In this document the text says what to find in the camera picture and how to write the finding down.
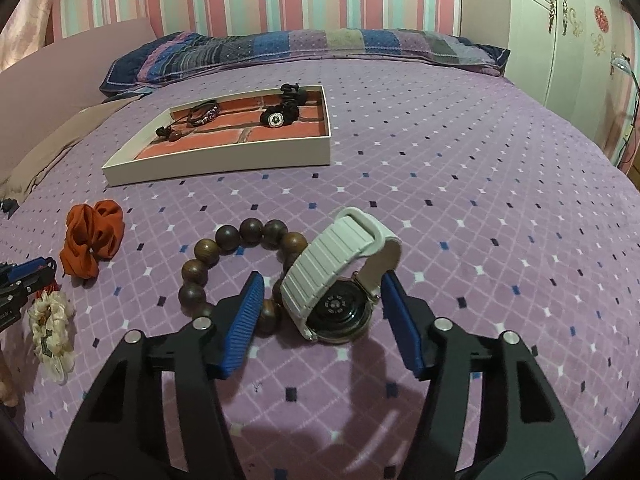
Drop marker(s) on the patchwork blue purple pillow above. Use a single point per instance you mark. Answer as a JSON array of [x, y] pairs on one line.
[[182, 55]]

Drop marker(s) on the finger of the left gripper seen remotely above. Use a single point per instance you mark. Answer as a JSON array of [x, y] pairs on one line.
[[13, 272]]

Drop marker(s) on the person's left hand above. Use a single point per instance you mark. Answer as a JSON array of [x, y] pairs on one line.
[[8, 392]]

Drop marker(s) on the purple dotted bedspread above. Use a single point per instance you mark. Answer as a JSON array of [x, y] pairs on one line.
[[505, 217]]

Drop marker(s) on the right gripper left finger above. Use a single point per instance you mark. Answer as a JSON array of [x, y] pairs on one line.
[[119, 432]]

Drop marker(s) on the cream fabric scrunchie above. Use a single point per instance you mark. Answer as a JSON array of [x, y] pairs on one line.
[[49, 324]]

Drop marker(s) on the white tray brick-pattern liner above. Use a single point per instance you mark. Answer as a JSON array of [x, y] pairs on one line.
[[235, 132]]

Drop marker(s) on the orange fabric scrunchie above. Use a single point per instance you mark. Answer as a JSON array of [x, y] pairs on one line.
[[93, 234]]

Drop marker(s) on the white band wrist watch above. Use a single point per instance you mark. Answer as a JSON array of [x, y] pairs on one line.
[[332, 287]]

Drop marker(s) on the white decorated wardrobe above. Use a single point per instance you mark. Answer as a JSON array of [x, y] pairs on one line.
[[561, 52]]

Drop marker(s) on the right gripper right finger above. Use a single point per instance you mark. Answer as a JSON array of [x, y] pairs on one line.
[[523, 431]]

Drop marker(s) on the pink floral curtain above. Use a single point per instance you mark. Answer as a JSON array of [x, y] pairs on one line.
[[26, 31]]

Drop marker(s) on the pink padded headboard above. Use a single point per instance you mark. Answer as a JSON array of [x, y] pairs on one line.
[[39, 93]]

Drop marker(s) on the silver desk lamp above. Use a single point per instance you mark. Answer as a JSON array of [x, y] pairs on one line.
[[625, 105]]

